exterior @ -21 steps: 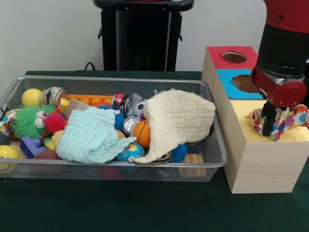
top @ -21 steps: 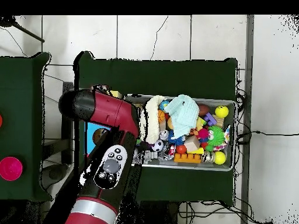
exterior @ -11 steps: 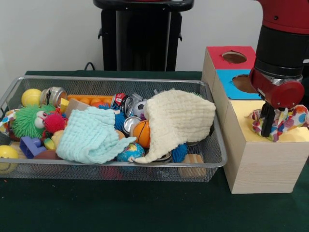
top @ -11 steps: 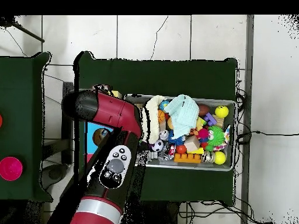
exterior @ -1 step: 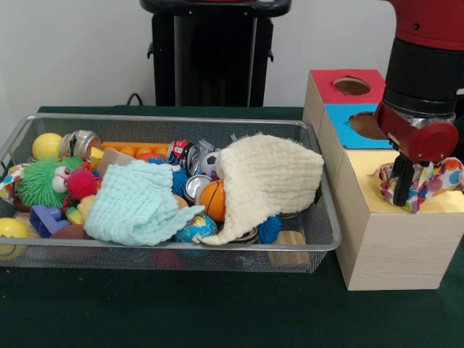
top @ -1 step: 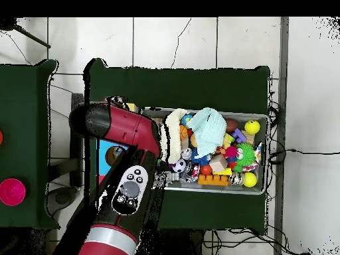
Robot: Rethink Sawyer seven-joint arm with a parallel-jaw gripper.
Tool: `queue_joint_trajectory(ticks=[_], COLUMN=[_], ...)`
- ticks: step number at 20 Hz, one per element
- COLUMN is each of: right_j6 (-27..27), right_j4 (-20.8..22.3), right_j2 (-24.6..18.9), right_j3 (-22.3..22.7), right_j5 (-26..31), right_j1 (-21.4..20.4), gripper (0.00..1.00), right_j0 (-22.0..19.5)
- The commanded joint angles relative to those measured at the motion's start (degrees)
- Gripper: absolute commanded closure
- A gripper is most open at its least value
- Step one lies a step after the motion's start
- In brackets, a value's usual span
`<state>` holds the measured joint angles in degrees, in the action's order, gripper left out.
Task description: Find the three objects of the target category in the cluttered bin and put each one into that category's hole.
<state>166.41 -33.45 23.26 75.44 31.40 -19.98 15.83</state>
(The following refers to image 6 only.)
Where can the cream waffle cloth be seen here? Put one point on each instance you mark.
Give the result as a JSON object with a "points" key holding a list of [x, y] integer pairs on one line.
{"points": [[172, 135]]}

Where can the mint waffle cloth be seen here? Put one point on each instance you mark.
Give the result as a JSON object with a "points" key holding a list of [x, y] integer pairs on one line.
{"points": [[207, 127]]}

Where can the multicoloured patterned cloth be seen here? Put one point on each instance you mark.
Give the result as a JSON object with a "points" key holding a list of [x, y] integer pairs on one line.
{"points": [[118, 101]]}

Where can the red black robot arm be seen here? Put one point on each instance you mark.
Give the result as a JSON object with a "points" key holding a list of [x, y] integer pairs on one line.
{"points": [[127, 138]]}

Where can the wooden box with three holes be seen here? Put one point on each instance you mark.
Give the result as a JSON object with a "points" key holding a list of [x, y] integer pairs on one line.
{"points": [[106, 151]]}

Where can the shallow clear mesh bin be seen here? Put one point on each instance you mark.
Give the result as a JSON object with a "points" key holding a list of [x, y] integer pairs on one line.
{"points": [[260, 188]]}

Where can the small soccer ball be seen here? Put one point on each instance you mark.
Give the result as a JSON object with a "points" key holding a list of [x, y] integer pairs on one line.
{"points": [[179, 165]]}

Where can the orange toy brick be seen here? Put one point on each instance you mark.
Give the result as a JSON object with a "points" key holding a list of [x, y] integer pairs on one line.
{"points": [[213, 179]]}

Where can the red spiky ball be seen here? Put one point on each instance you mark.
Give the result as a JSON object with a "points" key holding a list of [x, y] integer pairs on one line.
{"points": [[230, 153]]}

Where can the purple toy block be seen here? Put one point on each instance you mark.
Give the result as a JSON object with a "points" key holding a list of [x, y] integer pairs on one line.
{"points": [[239, 136]]}

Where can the crushed silver drink can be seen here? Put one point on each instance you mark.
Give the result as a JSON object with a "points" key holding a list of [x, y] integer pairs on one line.
{"points": [[236, 179]]}

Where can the green spiky ball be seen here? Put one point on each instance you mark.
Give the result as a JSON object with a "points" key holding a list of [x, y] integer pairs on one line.
{"points": [[247, 156]]}

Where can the yellow ball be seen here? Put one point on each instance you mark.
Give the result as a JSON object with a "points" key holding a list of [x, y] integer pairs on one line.
{"points": [[252, 127], [249, 179]]}

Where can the grey round base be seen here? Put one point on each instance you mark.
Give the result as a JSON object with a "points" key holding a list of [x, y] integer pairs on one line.
{"points": [[62, 201]]}

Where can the green cloth side table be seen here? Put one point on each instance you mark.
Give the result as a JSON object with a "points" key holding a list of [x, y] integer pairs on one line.
{"points": [[24, 106]]}

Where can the pink round disc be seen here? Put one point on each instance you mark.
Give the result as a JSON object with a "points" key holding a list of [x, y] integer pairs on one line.
{"points": [[11, 192]]}

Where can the black stand pole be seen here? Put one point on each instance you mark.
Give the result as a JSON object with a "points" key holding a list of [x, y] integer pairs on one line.
{"points": [[6, 24]]}

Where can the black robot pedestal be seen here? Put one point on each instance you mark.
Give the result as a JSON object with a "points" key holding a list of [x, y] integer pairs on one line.
{"points": [[180, 244]]}

